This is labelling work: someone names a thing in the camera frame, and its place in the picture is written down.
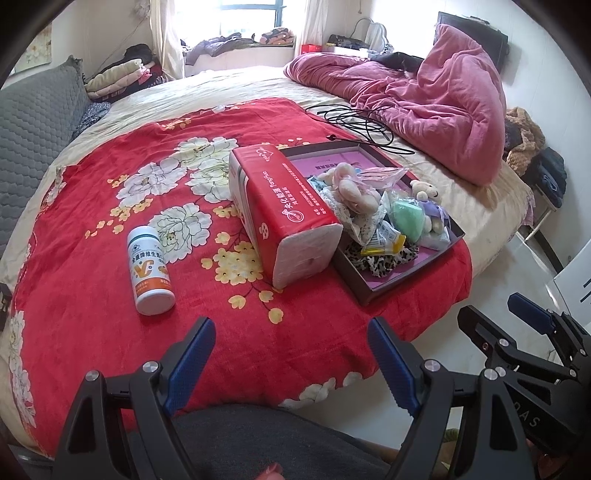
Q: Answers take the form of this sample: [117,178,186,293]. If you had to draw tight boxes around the leopard print scrunchie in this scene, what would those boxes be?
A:
[345,243,419,278]

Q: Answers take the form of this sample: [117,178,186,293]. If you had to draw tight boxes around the yellow white snack bag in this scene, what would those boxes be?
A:
[361,220,407,257]

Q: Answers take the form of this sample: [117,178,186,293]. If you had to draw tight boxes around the teddy bear purple dress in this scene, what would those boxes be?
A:
[411,180,449,234]

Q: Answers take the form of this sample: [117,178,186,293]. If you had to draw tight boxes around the mint green sponge egg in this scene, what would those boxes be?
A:
[391,198,425,243]

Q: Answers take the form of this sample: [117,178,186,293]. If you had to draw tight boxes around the teddy bear with tiara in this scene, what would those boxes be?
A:
[318,162,381,215]

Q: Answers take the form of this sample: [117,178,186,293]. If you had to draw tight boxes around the pink item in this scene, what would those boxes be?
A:
[358,167,408,190]

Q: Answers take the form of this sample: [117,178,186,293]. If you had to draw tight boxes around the white floral scrunchie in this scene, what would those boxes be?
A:
[307,176,386,247]

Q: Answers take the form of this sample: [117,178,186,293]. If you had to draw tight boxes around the white supplement bottle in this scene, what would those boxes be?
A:
[127,226,175,316]

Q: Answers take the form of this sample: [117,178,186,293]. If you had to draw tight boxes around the beige bed sheet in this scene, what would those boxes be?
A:
[1,67,532,454]

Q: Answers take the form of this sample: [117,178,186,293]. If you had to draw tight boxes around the grey tray with pink book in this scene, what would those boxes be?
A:
[283,141,465,305]

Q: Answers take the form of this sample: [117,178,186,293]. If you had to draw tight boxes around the clothes pile on chair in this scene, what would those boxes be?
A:
[503,107,568,208]

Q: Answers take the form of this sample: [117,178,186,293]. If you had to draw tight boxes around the red tissue box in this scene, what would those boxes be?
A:
[228,144,344,289]

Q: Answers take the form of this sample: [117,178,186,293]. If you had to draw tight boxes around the black clip on blanket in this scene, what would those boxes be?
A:
[0,283,13,331]

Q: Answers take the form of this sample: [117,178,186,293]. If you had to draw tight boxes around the red floral blanket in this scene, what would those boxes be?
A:
[3,99,472,455]

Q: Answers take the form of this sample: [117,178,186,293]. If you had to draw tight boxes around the pink crumpled duvet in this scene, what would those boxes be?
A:
[284,25,506,186]

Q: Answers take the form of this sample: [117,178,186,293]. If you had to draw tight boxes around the black television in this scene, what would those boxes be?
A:
[437,11,510,73]

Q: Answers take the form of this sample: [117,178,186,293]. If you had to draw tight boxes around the grey quilted headboard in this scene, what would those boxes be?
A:
[0,56,90,248]

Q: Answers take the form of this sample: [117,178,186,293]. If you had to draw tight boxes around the folded clothes pile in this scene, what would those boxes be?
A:
[85,44,166,103]

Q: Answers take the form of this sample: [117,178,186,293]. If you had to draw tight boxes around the red box on desk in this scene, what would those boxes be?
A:
[301,43,322,54]

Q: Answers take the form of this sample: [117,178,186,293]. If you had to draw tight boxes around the clothes on window sill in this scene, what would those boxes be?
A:
[184,27,296,66]

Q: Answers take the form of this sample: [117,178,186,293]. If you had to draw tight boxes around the black coiled cable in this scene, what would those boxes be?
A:
[304,103,417,157]

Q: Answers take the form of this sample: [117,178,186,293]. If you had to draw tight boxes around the wall painting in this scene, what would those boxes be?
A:
[11,24,52,75]

